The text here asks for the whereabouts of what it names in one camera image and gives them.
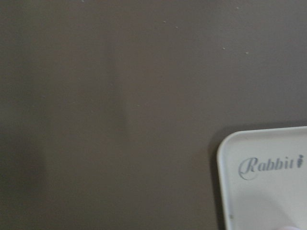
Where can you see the cream rabbit tray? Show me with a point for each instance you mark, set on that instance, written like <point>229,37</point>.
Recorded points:
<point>263,179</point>

